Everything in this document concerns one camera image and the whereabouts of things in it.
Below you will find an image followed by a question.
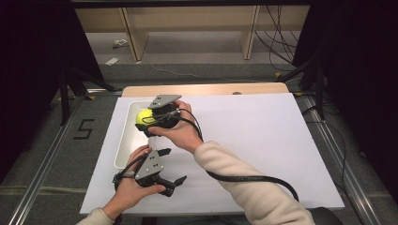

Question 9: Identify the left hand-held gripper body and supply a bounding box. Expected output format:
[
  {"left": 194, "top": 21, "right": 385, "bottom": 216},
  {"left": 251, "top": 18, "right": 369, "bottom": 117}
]
[{"left": 134, "top": 149, "right": 165, "bottom": 189}]

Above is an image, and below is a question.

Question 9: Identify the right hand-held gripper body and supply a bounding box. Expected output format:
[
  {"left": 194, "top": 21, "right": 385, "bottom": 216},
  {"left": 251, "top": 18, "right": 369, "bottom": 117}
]
[{"left": 147, "top": 94, "right": 183, "bottom": 129}]

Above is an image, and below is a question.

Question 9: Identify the yellow tennis ball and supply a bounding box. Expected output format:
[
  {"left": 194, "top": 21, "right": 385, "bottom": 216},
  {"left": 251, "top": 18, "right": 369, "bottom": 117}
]
[{"left": 135, "top": 108, "right": 155, "bottom": 126}]

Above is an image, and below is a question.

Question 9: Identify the white plastic bin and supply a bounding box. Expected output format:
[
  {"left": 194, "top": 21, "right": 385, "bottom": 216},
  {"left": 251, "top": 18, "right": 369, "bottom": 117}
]
[{"left": 114, "top": 100, "right": 158, "bottom": 171}]

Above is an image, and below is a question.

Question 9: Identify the person's right hand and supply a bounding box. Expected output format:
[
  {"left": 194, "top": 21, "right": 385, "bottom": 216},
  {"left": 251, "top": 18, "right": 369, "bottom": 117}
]
[{"left": 147, "top": 99, "right": 205, "bottom": 155}]

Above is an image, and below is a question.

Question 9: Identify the person's left hand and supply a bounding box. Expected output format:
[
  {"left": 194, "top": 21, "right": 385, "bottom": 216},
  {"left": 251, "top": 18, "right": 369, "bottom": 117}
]
[{"left": 101, "top": 144, "right": 167, "bottom": 221}]

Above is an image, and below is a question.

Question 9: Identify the light wooden table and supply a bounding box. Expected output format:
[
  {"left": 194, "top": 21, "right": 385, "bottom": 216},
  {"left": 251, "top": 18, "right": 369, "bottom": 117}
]
[{"left": 121, "top": 82, "right": 290, "bottom": 98}]

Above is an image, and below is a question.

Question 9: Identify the white flat floor item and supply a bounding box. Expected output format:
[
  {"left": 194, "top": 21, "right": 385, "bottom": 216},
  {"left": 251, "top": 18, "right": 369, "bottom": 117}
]
[{"left": 104, "top": 56, "right": 121, "bottom": 67}]

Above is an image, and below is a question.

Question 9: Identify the small pale floor item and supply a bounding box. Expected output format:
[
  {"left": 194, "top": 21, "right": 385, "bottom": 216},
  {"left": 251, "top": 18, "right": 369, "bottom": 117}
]
[{"left": 112, "top": 38, "right": 130, "bottom": 50}]

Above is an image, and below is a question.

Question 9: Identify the black metal stand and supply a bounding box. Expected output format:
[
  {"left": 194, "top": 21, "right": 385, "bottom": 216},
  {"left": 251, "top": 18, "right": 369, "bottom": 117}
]
[
  {"left": 277, "top": 54, "right": 327, "bottom": 113},
  {"left": 58, "top": 66, "right": 117, "bottom": 127}
]

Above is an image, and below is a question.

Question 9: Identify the light wooden desk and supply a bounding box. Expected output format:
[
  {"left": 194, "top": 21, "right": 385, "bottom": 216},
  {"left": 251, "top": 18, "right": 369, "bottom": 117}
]
[{"left": 74, "top": 5, "right": 311, "bottom": 63}]

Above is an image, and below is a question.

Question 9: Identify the black curtain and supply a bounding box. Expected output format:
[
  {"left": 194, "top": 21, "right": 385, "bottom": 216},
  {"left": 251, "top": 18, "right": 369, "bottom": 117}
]
[
  {"left": 293, "top": 0, "right": 398, "bottom": 196},
  {"left": 0, "top": 0, "right": 105, "bottom": 184}
]

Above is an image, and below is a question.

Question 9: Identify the white floor cable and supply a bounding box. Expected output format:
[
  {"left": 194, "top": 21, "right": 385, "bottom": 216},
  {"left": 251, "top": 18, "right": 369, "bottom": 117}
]
[{"left": 149, "top": 63, "right": 258, "bottom": 84}]

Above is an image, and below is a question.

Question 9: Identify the thick black gripper cable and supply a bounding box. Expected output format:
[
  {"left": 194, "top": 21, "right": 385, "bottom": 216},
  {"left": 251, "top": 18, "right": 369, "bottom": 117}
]
[{"left": 142, "top": 107, "right": 299, "bottom": 203}]

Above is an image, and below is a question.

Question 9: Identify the metal floor rail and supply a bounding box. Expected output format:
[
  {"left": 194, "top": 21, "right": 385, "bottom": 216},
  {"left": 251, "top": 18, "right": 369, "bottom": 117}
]
[
  {"left": 8, "top": 95, "right": 85, "bottom": 225},
  {"left": 298, "top": 93, "right": 383, "bottom": 225}
]

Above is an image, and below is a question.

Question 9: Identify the hanging black cable bundle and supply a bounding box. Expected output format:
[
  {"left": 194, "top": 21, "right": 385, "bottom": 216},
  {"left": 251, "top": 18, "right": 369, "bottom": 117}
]
[{"left": 253, "top": 5, "right": 302, "bottom": 73}]

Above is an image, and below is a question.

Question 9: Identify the black floor cable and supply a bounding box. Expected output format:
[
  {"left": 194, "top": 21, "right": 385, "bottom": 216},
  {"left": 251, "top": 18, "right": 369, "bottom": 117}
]
[{"left": 300, "top": 105, "right": 349, "bottom": 189}]

